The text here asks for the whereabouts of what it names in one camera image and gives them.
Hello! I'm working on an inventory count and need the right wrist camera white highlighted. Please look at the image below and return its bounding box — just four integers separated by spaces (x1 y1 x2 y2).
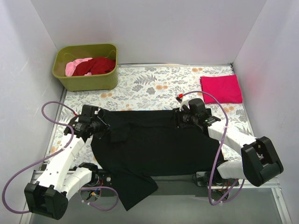
176 94 189 112

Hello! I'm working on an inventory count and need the black t shirt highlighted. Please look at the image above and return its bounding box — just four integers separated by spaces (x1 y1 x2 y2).
91 110 224 210

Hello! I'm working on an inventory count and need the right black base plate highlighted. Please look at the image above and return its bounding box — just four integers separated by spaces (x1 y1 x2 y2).
192 172 235 188

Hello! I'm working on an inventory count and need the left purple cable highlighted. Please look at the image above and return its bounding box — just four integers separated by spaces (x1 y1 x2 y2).
1 100 120 214

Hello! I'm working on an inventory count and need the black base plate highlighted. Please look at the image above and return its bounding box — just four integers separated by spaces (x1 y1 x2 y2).
94 172 113 187
192 172 235 188

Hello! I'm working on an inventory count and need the purple cable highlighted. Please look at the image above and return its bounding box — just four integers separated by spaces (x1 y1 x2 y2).
182 91 245 206
1 100 120 214

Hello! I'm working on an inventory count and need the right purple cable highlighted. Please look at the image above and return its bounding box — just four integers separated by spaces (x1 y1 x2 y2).
182 91 245 206

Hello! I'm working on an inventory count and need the dark red garment in bin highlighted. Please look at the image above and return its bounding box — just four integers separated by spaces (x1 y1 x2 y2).
72 57 116 76

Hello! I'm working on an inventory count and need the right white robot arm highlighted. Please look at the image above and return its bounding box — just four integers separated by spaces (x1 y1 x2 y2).
174 97 284 187

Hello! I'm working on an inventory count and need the folded magenta t shirt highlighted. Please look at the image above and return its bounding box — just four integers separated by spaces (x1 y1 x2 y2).
200 75 243 104

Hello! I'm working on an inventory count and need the pink garment in bin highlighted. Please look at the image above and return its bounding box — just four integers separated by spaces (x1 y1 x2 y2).
65 58 92 77

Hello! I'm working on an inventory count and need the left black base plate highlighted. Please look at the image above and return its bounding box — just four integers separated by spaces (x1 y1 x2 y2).
94 172 113 187

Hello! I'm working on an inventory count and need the olive green plastic bin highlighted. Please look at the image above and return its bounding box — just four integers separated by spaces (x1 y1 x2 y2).
52 43 118 91

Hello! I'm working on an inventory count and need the aluminium frame rail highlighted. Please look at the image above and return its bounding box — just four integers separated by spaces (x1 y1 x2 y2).
29 168 281 190

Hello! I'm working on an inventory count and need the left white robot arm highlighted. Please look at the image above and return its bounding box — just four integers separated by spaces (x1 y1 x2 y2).
24 105 109 220

